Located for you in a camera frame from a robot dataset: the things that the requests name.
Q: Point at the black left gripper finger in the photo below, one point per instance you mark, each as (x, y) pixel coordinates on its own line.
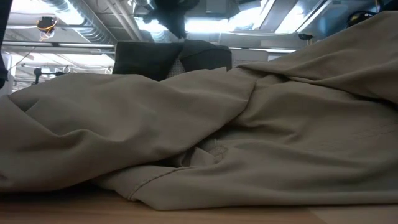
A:
(179, 28)

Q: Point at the dark grey garment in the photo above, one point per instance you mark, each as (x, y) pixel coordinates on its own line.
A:
(146, 59)

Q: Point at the beige garment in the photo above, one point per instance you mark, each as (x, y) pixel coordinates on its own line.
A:
(186, 124)

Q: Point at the black metal stand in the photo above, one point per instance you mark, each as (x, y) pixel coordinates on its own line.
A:
(37, 74)

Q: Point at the silver ceiling duct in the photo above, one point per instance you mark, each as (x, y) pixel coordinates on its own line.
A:
(93, 31)

